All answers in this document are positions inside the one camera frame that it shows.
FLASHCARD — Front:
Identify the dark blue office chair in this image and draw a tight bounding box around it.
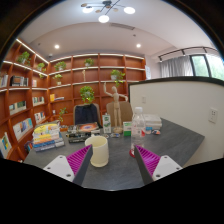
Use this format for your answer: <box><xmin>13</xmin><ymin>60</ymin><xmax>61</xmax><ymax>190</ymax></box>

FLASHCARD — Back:
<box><xmin>73</xmin><ymin>103</ymin><xmax>101</xmax><ymax>125</ymax></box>

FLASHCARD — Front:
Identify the green white carton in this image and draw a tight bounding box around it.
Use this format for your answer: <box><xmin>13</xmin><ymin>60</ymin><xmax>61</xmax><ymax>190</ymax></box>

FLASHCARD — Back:
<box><xmin>102</xmin><ymin>114</ymin><xmax>111</xmax><ymax>133</ymax></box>

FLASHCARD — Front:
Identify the ceiling lamp with round lights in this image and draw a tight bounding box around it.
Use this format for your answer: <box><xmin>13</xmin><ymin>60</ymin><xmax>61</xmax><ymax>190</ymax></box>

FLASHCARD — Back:
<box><xmin>81</xmin><ymin>0</ymin><xmax>136</xmax><ymax>23</ymax></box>

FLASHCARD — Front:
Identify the wooden artist mannequin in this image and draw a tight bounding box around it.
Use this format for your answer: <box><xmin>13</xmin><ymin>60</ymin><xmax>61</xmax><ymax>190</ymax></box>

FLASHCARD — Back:
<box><xmin>103</xmin><ymin>86</ymin><xmax>128</xmax><ymax>133</ymax></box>

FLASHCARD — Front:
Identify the clear plastic water bottle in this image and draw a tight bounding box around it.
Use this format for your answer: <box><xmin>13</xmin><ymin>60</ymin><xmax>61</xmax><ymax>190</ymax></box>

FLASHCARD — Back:
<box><xmin>130</xmin><ymin>107</ymin><xmax>146</xmax><ymax>152</ymax></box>

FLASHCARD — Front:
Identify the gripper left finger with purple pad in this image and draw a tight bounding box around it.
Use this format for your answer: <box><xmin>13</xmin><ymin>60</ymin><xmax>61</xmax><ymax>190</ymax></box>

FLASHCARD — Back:
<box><xmin>44</xmin><ymin>145</ymin><xmax>93</xmax><ymax>186</ymax></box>

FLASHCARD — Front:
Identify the small green white box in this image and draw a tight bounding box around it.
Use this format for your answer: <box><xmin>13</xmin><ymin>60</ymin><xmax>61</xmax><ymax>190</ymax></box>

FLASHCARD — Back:
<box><xmin>123</xmin><ymin>121</ymin><xmax>132</xmax><ymax>136</ymax></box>

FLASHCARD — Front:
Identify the white wall socket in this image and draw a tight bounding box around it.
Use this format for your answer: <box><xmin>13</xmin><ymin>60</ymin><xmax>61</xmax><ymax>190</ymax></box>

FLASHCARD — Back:
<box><xmin>208</xmin><ymin>108</ymin><xmax>218</xmax><ymax>123</ymax></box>

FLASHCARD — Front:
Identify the grey window curtain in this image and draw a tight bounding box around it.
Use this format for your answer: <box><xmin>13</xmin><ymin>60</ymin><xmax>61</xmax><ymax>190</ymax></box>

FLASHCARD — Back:
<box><xmin>160</xmin><ymin>56</ymin><xmax>193</xmax><ymax>78</ymax></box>

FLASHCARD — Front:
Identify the brown cardboard chair back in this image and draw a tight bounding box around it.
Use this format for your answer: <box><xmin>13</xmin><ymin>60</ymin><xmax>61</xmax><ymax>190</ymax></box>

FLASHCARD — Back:
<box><xmin>106</xmin><ymin>101</ymin><xmax>133</xmax><ymax>125</ymax></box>

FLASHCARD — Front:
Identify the dark book stack with box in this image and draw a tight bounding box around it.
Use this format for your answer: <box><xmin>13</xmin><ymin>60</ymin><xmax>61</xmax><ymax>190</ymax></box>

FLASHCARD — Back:
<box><xmin>66</xmin><ymin>122</ymin><xmax>100</xmax><ymax>143</ymax></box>

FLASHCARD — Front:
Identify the wooden wall bookshelf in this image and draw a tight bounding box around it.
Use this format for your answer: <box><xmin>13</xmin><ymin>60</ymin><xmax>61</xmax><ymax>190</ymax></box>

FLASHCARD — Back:
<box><xmin>0</xmin><ymin>40</ymin><xmax>146</xmax><ymax>161</ymax></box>

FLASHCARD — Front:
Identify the stack of colourful books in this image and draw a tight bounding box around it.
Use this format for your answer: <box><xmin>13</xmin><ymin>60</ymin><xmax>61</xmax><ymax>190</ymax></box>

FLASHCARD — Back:
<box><xmin>32</xmin><ymin>122</ymin><xmax>65</xmax><ymax>152</ymax></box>

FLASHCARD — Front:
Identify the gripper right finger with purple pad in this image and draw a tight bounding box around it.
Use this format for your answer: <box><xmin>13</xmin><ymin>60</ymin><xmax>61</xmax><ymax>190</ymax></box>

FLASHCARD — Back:
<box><xmin>134</xmin><ymin>145</ymin><xmax>182</xmax><ymax>185</ymax></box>

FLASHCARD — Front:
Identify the cream plastic cup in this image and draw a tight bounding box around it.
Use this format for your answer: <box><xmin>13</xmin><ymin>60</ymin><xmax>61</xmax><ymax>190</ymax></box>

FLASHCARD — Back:
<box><xmin>85</xmin><ymin>136</ymin><xmax>109</xmax><ymax>167</ymax></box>

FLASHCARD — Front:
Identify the potted green plant centre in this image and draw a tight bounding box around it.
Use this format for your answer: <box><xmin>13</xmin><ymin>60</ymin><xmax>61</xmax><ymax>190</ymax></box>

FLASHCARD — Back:
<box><xmin>80</xmin><ymin>86</ymin><xmax>95</xmax><ymax>104</ymax></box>

